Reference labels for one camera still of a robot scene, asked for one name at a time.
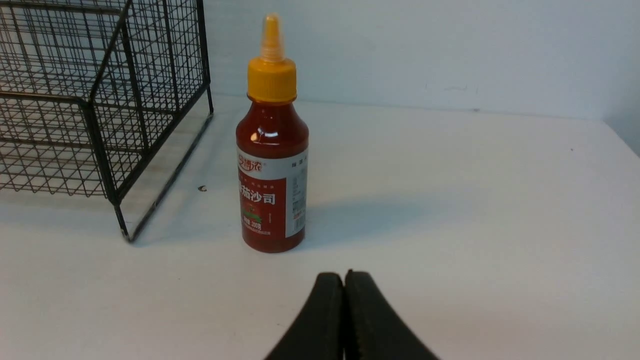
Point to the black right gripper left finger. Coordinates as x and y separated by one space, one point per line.
316 332

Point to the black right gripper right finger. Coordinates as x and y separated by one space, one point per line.
374 331

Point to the red ketchup bottle yellow cap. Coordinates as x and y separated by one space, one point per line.
272 150

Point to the black wire mesh shelf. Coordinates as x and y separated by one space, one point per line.
92 89

